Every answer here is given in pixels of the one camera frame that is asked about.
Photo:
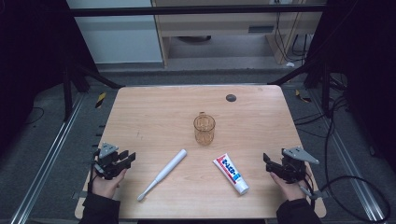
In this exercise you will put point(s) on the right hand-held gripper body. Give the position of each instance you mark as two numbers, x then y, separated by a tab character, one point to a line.
292	166

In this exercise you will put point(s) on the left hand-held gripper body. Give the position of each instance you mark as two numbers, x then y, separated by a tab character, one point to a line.
107	161

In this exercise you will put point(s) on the white toothbrush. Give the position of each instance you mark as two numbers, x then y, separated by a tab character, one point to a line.
165	172

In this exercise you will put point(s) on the white toothpaste tube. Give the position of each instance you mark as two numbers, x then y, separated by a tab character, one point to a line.
230	172

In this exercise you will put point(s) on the amber glass cup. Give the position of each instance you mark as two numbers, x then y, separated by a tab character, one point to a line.
204	130

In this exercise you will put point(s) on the person's right hand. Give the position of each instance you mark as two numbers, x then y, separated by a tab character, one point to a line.
291	190

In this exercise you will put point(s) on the person's left hand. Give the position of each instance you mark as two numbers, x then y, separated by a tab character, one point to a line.
106	186

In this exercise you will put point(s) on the yellow black tape strip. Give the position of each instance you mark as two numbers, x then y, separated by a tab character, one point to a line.
100	100
302	97

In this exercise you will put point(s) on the grey round table grommet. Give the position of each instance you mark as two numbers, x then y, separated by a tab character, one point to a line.
231	98

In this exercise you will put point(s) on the black metal stand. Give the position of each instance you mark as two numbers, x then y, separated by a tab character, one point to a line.
325	90
67	93

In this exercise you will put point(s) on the small white floor object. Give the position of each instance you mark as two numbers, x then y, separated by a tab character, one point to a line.
290	64

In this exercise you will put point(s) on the black curtain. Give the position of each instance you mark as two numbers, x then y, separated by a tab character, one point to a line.
28	62
367	77

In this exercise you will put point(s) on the white cabinet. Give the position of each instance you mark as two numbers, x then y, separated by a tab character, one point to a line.
118	37

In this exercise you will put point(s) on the light wooden desk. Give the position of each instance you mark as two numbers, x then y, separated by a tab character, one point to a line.
218	23

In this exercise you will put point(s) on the grey table bracket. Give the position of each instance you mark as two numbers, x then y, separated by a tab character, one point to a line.
322	194
77	195

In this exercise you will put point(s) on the aluminium floor rail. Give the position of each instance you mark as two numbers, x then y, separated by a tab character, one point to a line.
348	161
46	158

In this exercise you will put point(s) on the black horizontal frame bar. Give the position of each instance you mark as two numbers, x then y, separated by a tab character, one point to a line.
186	11

